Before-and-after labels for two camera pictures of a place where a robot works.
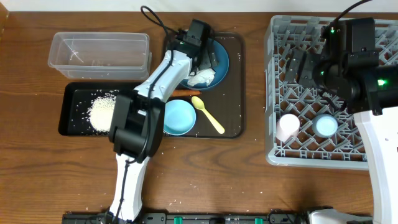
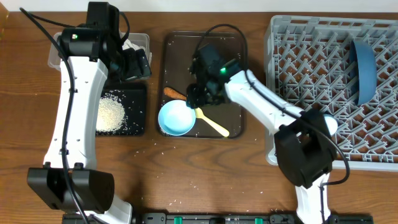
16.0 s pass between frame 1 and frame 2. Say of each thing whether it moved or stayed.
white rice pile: stayed
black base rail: stayed
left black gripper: moved
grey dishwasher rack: stayed
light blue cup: stayed
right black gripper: moved
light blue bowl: stayed
